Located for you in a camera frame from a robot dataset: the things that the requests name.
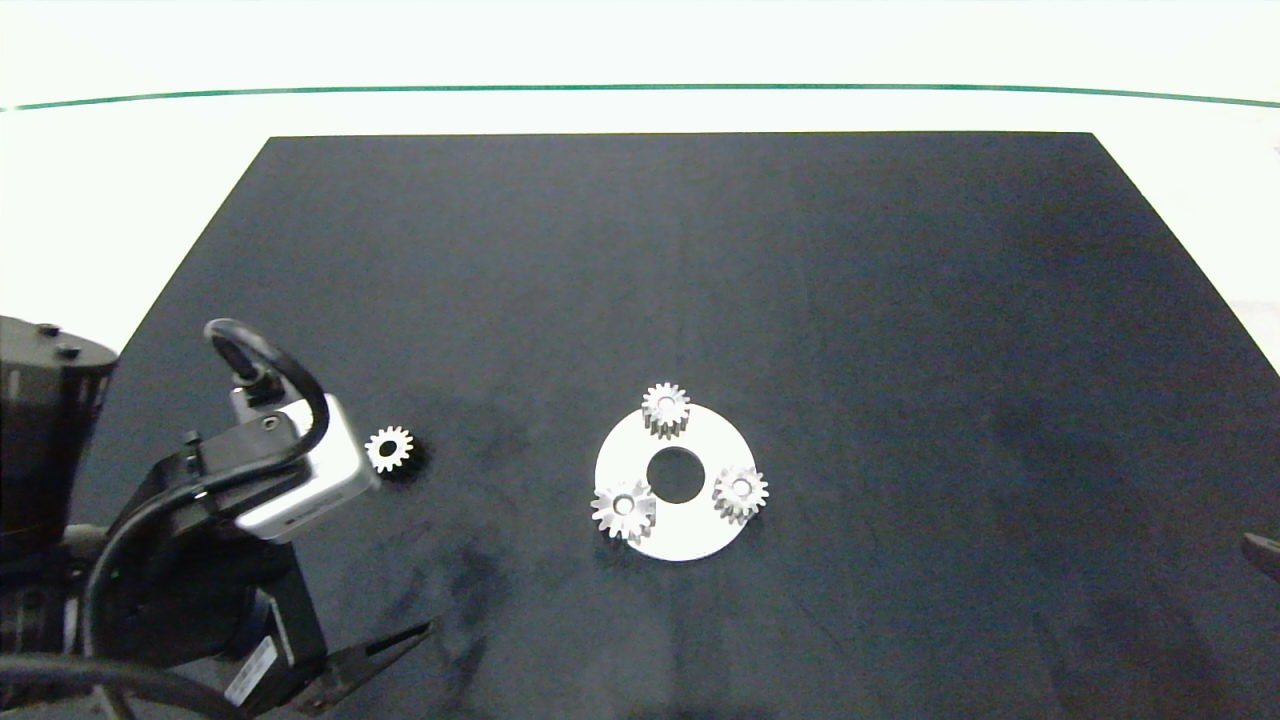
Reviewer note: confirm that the small steel gear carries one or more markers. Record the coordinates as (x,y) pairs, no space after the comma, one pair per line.
(401,448)
(756,488)
(678,405)

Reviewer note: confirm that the larger steel gear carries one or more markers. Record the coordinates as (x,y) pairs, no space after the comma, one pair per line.
(607,508)

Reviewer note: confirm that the silver boxy wrist camera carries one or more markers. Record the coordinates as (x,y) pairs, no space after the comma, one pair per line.
(318,470)

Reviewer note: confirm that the round white plate with pins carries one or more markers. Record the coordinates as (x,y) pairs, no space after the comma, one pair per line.
(690,527)

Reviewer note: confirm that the dark rectangular mat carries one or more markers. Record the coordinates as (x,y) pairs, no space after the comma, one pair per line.
(900,350)

